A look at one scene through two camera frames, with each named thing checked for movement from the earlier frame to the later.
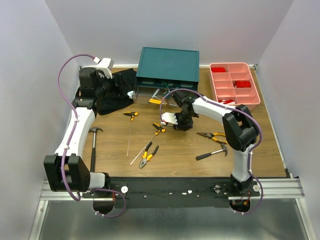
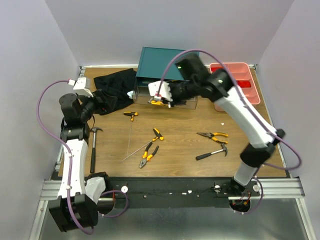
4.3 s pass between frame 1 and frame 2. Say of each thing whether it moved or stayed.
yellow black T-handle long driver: stayed
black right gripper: moved
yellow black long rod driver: moved
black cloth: stayed
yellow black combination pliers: stayed
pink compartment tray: stayed
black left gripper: moved
